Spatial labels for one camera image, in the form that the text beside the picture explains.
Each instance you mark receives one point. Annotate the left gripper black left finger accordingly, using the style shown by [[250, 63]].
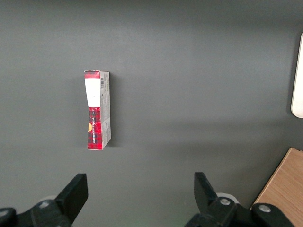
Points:
[[71, 201]]

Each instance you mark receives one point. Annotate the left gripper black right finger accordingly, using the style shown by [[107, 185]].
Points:
[[206, 203]]

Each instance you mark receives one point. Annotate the wooden drawer cabinet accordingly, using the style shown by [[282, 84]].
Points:
[[284, 184]]

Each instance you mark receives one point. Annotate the red plaid cardboard box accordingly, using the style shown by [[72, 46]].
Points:
[[97, 94]]

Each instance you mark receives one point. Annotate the beige rectangular tray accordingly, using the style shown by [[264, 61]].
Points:
[[298, 94]]

